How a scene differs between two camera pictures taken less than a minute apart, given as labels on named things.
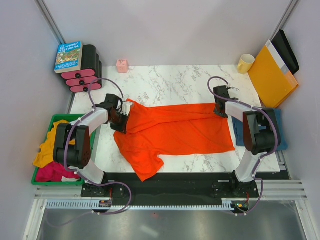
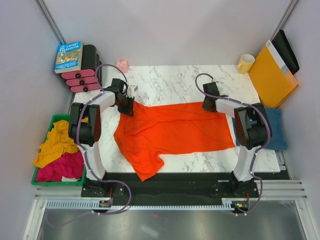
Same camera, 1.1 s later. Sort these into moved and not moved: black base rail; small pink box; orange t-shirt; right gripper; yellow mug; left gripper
Moved: right gripper; left gripper
Not moved: black base rail; orange t-shirt; small pink box; yellow mug
